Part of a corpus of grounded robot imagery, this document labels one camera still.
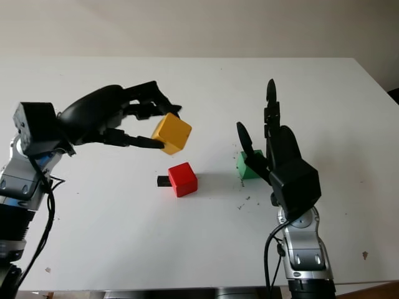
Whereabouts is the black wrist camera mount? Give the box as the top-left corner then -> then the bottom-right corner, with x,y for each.
268,157 -> 322,222
12,102 -> 62,156

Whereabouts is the yellow wooden block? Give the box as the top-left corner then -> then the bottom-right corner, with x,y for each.
151,112 -> 193,156

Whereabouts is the green wooden block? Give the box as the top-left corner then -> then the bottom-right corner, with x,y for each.
236,149 -> 266,180

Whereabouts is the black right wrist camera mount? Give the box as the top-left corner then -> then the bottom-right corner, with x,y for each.
268,157 -> 322,222

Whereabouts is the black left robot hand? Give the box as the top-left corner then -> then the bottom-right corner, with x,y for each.
57,80 -> 183,150

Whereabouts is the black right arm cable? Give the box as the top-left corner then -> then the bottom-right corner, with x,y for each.
263,219 -> 292,299

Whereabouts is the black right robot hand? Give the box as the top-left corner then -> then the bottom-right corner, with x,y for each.
236,78 -> 305,189

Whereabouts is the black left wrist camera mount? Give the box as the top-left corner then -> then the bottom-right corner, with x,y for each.
12,102 -> 62,156

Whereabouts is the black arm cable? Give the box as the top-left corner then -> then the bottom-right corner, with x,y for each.
12,152 -> 67,299
263,219 -> 292,299

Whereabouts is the red wooden block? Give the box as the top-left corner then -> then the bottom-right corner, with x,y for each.
168,161 -> 198,198

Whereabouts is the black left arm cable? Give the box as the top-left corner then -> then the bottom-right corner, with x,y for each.
12,152 -> 67,299

